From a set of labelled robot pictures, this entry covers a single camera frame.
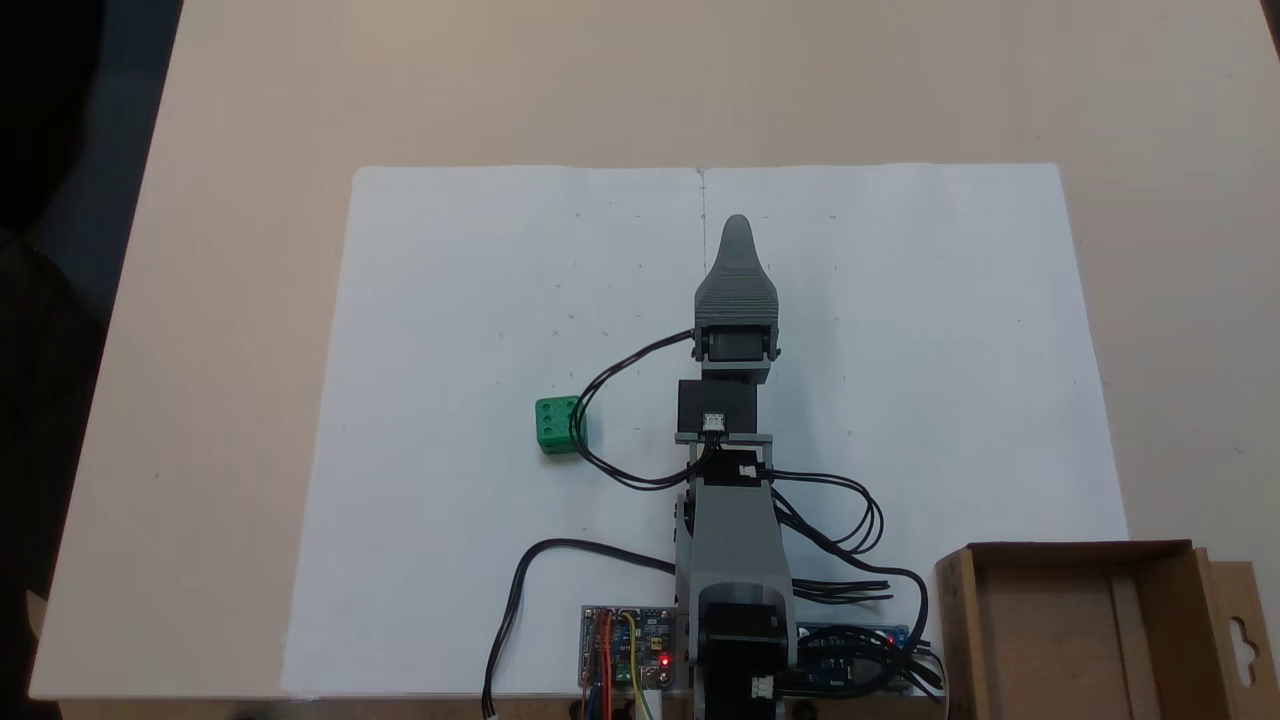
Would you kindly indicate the circuit board with red LED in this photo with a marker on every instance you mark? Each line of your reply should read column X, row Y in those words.
column 645, row 640

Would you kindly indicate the green die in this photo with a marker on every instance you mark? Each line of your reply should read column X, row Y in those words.
column 555, row 425

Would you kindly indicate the blue circuit board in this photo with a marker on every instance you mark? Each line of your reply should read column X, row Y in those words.
column 830, row 645

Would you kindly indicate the grey ribbed moving gripper finger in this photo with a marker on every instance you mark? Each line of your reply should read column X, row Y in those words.
column 737, row 290

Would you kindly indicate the brown cardboard box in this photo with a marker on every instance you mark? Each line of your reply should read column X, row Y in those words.
column 1060, row 640

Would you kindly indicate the white paper sheet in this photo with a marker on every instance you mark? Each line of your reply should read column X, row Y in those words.
column 950, row 330
column 480, row 330

